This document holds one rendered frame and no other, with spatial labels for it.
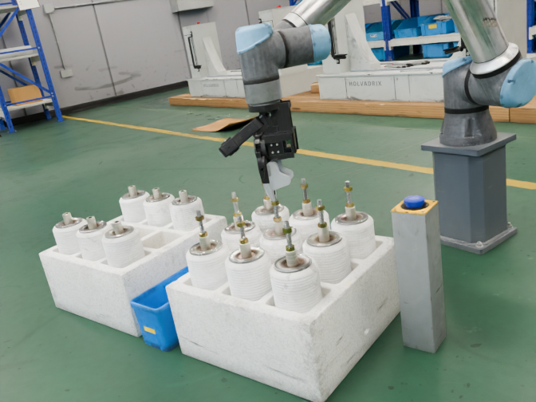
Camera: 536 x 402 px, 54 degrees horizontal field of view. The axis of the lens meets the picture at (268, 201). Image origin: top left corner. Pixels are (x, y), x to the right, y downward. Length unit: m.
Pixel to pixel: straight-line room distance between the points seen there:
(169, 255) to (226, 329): 0.37
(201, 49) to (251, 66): 4.71
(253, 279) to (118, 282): 0.42
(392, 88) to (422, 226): 2.62
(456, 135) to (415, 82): 1.98
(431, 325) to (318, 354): 0.26
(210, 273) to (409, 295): 0.42
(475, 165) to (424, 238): 0.51
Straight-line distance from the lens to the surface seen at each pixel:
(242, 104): 4.90
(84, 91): 7.56
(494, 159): 1.57
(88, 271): 1.46
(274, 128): 1.09
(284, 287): 1.00
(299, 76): 4.68
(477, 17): 1.34
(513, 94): 1.39
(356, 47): 4.02
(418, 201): 1.05
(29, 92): 6.89
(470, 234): 1.59
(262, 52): 1.06
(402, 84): 3.56
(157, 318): 1.28
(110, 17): 7.75
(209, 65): 5.74
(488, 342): 1.22
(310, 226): 1.23
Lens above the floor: 0.70
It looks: 18 degrees down
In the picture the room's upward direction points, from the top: 10 degrees counter-clockwise
